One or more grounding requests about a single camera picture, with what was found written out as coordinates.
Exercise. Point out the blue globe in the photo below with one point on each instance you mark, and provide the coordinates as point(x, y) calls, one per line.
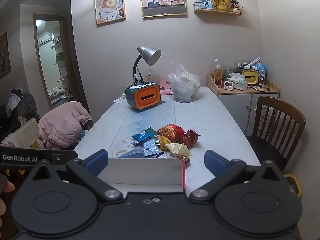
point(261, 67)

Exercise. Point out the gold foil candy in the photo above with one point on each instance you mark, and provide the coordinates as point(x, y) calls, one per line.
point(183, 157)

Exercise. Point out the yellow candy packet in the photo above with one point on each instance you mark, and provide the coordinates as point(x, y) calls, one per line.
point(178, 149)

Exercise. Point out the printed paper sheet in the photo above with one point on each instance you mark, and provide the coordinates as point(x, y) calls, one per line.
point(119, 98)

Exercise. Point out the yellow green tissue box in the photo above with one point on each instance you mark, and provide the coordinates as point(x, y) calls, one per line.
point(250, 77)

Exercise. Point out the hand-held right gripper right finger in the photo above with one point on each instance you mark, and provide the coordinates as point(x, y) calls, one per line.
point(215, 160)

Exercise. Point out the pink notebook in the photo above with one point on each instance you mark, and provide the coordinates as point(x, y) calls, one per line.
point(165, 87)

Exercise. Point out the cream cushioned chair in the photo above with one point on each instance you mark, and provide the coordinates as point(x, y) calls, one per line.
point(23, 135)

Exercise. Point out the dark paint brush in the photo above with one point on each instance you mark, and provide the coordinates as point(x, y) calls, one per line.
point(138, 76)
point(150, 77)

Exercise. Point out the small lantern ornament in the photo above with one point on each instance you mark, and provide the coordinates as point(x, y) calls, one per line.
point(236, 5)

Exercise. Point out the pile of dark clothes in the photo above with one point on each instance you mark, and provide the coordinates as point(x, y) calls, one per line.
point(23, 103)

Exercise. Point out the brown door frame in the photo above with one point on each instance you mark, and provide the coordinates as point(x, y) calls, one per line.
point(71, 62)

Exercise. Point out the light blue snack packet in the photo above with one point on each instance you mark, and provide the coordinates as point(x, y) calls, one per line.
point(151, 148)

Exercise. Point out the pink puffer jacket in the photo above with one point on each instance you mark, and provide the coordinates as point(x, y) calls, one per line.
point(60, 125)

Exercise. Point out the pink white timer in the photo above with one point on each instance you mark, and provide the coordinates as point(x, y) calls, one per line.
point(228, 85)

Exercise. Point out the egg print framed poster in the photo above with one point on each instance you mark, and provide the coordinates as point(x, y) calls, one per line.
point(110, 3)

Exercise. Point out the yellow fuzzy object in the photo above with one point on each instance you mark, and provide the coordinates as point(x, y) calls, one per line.
point(295, 183)

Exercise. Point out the orange green tissue box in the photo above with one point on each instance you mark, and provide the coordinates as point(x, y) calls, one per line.
point(143, 96)

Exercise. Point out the yellow triangular snack packet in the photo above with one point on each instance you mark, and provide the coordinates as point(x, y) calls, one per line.
point(165, 142)

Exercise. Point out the wooden wall shelf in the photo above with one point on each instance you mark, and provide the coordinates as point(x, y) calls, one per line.
point(220, 12)

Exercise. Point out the grey remote control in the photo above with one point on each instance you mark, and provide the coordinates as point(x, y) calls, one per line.
point(261, 77)

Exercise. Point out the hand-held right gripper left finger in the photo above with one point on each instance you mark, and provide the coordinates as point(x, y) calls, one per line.
point(96, 160)

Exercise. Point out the dark framed wall picture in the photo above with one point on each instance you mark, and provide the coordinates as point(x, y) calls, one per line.
point(4, 55)

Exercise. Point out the white green tube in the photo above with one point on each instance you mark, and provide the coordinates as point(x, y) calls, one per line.
point(138, 87)

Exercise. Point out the small photo frame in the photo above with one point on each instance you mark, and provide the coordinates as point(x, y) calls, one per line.
point(203, 1)

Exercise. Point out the green tissue pack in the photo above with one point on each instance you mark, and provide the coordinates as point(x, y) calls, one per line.
point(238, 82)

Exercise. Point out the white red cardboard box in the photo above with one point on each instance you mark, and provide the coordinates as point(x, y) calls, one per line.
point(145, 172)

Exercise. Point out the wooden chair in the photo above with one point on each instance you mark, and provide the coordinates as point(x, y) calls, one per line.
point(275, 107)

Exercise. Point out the person's left hand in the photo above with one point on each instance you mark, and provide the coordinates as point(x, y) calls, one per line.
point(10, 187)

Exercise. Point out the green snack packet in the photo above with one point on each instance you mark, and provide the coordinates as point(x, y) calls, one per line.
point(152, 130)

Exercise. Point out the white wooden cabinet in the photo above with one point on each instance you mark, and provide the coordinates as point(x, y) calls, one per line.
point(237, 105)

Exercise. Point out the orange soap bottle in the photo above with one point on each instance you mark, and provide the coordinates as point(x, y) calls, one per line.
point(218, 77)

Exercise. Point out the clear plastic bag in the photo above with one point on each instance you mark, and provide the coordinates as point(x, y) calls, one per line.
point(178, 68)
point(185, 90)

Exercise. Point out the dark red foil snack bag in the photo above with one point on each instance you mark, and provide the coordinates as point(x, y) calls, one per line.
point(190, 138)

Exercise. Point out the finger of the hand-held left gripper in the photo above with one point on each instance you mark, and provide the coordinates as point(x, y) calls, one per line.
point(61, 157)

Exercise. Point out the red puffed snack bag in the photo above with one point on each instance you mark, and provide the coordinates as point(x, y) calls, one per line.
point(171, 131)

